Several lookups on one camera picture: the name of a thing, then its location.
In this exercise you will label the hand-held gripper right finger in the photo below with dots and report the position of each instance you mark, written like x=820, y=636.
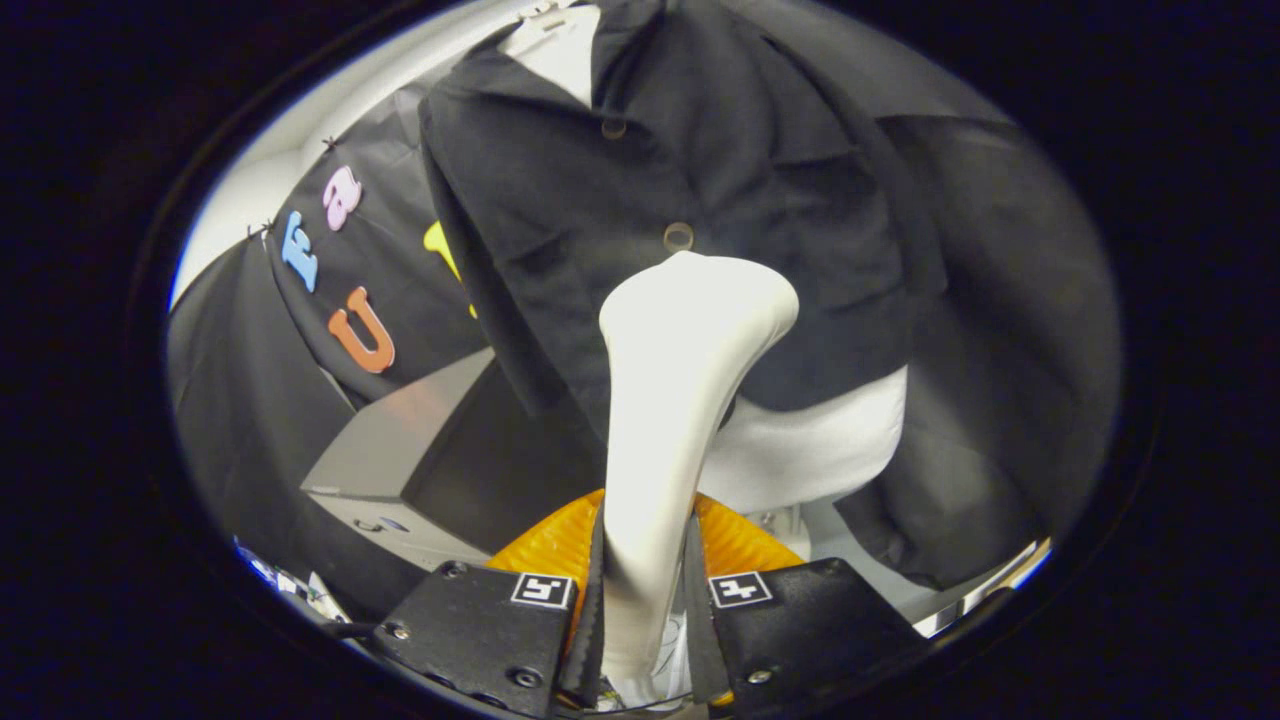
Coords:
x=700, y=640

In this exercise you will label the grey cabinet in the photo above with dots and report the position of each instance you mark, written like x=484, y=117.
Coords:
x=400, y=440

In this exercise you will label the metal mannequin stand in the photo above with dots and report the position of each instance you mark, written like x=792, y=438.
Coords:
x=775, y=520

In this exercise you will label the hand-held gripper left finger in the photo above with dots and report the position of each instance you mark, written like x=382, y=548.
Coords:
x=592, y=640

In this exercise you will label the black jacket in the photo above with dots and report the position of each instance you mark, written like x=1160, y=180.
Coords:
x=600, y=200

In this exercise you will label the white mannequin torso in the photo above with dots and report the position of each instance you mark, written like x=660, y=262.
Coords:
x=800, y=450

